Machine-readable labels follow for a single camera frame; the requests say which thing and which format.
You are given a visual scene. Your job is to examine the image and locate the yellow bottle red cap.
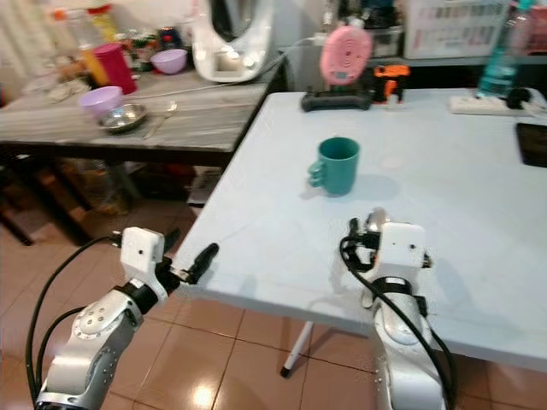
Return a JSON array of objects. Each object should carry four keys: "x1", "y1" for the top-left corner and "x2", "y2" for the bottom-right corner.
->
[{"x1": 87, "y1": 3, "x2": 119, "y2": 45}]

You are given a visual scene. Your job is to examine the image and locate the teal glass bottle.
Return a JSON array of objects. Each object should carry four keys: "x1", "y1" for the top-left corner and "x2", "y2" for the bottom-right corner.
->
[{"x1": 477, "y1": 4, "x2": 532, "y2": 97}]

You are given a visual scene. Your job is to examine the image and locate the pink round device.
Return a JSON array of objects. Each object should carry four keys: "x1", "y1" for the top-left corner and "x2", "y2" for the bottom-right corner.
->
[{"x1": 320, "y1": 24, "x2": 373, "y2": 86}]

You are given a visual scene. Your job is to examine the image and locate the clear bottle orange cap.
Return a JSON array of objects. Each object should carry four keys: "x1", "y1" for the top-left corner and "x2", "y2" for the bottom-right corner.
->
[{"x1": 50, "y1": 8, "x2": 93, "y2": 85}]

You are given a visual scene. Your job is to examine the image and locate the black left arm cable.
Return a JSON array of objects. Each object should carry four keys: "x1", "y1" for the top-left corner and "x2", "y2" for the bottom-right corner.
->
[
  {"x1": 38, "y1": 306, "x2": 86, "y2": 402},
  {"x1": 26, "y1": 234, "x2": 124, "y2": 409}
]

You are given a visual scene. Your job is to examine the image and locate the grey wooden table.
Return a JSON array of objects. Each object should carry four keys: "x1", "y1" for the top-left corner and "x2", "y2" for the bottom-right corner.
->
[{"x1": 0, "y1": 67, "x2": 288, "y2": 249}]

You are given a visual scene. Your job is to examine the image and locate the white folding table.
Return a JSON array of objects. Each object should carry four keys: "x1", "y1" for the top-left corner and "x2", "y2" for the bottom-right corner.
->
[{"x1": 176, "y1": 89, "x2": 547, "y2": 378}]

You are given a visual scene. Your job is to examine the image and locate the teal ceramic mug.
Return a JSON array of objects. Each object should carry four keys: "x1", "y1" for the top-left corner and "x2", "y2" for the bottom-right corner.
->
[{"x1": 309, "y1": 137, "x2": 361, "y2": 196}]

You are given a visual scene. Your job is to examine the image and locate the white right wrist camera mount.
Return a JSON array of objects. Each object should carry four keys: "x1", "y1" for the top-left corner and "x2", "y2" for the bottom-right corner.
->
[{"x1": 379, "y1": 221, "x2": 429, "y2": 284}]

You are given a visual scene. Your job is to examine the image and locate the black phone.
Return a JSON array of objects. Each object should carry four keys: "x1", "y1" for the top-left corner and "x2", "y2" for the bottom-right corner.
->
[{"x1": 515, "y1": 122, "x2": 547, "y2": 168}]

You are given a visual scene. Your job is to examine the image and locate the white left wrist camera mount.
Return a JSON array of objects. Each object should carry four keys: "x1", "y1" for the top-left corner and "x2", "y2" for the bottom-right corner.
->
[{"x1": 121, "y1": 225, "x2": 168, "y2": 288}]

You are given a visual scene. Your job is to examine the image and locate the purple plastic bowl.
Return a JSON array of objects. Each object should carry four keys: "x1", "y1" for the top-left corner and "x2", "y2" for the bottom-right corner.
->
[{"x1": 151, "y1": 48, "x2": 189, "y2": 75}]

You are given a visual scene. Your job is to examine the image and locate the pale lilac plastic bowl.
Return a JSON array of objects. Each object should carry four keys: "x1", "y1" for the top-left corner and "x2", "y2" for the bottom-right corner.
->
[{"x1": 79, "y1": 85, "x2": 125, "y2": 119}]

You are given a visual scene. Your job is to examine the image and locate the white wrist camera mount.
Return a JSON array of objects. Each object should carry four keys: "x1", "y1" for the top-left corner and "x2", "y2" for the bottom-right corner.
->
[
  {"x1": 379, "y1": 221, "x2": 429, "y2": 284},
  {"x1": 121, "y1": 225, "x2": 168, "y2": 288}
]

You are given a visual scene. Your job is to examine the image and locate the white kitchen appliance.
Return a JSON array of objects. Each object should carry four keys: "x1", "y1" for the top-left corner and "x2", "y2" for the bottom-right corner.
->
[{"x1": 191, "y1": 0, "x2": 276, "y2": 84}]

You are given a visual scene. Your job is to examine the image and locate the black plug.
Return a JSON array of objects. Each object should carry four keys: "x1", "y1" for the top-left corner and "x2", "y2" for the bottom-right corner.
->
[{"x1": 506, "y1": 86, "x2": 534, "y2": 111}]

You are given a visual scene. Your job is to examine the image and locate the stainless steel bowl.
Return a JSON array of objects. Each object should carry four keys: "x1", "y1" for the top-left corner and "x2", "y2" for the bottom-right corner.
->
[{"x1": 99, "y1": 103, "x2": 150, "y2": 135}]

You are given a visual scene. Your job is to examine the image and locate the magenta plastic cup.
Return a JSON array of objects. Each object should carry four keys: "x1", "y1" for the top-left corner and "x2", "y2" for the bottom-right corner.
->
[{"x1": 94, "y1": 42, "x2": 138, "y2": 96}]

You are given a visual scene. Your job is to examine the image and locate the black flat base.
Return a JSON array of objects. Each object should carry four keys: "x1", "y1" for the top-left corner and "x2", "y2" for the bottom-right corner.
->
[{"x1": 300, "y1": 87, "x2": 375, "y2": 113}]

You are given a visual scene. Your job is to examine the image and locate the orange and black tool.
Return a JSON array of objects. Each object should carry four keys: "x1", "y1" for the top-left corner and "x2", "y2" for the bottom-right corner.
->
[{"x1": 373, "y1": 63, "x2": 412, "y2": 105}]

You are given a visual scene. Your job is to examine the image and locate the dark tin can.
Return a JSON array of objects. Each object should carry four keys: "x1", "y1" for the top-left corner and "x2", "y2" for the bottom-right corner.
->
[{"x1": 157, "y1": 26, "x2": 183, "y2": 52}]

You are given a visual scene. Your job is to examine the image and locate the white power strip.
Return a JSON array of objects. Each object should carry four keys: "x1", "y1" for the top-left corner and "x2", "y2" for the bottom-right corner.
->
[{"x1": 449, "y1": 94, "x2": 518, "y2": 117}]

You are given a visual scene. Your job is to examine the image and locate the silver metal spoon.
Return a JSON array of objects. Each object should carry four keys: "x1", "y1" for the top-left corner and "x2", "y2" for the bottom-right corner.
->
[
  {"x1": 361, "y1": 208, "x2": 391, "y2": 296},
  {"x1": 145, "y1": 101, "x2": 179, "y2": 141}
]

